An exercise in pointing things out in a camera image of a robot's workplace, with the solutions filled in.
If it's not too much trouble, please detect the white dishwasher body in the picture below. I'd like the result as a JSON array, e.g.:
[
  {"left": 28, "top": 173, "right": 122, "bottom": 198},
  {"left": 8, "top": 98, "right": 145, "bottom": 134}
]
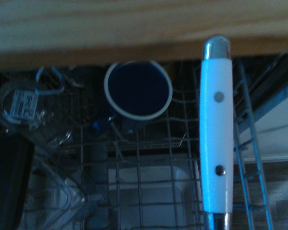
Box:
[{"left": 232, "top": 51, "right": 288, "bottom": 165}]

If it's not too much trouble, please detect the dark blue white-rimmed mug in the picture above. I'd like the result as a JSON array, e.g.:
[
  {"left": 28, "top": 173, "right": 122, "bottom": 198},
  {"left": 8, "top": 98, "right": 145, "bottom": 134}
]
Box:
[{"left": 86, "top": 60, "right": 174, "bottom": 138}]

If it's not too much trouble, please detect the white rectangular dish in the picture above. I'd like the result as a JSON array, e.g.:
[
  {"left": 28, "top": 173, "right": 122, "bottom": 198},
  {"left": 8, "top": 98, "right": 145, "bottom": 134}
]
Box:
[{"left": 107, "top": 164, "right": 200, "bottom": 230}]

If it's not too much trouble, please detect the clear plastic container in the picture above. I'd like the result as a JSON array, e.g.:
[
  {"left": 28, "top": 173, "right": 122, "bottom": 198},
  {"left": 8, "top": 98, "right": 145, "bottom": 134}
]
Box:
[{"left": 25, "top": 142, "right": 105, "bottom": 230}]

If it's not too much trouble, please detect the clear glass jar with label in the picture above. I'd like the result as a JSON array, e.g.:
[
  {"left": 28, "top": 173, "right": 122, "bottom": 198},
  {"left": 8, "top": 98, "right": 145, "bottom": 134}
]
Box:
[{"left": 0, "top": 66, "right": 74, "bottom": 150}]

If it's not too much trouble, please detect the black plastic tray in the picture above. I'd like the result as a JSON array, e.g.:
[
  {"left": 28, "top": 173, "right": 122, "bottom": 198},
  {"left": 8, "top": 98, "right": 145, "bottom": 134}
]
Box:
[{"left": 0, "top": 137, "right": 36, "bottom": 230}]

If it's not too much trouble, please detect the metal wire dishwasher rack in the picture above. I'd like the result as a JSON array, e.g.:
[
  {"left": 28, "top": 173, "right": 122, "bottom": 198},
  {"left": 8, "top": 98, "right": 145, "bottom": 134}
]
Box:
[{"left": 0, "top": 57, "right": 279, "bottom": 230}]

